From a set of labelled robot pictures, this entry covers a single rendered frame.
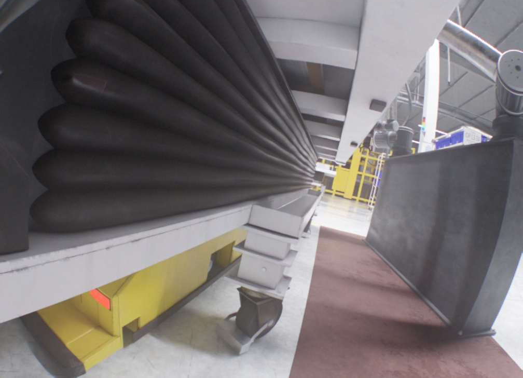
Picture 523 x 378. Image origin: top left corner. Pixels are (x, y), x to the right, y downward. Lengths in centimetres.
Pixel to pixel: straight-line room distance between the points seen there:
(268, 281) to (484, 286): 98
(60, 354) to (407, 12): 84
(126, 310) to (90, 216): 40
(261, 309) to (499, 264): 105
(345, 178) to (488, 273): 1046
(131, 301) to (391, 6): 72
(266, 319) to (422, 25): 77
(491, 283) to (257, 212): 110
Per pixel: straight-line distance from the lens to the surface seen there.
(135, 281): 58
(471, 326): 136
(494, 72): 127
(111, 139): 23
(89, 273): 24
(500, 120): 139
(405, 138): 261
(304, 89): 101
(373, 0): 37
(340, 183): 1137
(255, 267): 63
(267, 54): 56
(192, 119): 31
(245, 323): 73
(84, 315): 69
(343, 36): 51
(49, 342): 64
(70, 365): 58
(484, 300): 132
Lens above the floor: 52
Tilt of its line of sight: 3 degrees down
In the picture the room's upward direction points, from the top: 13 degrees clockwise
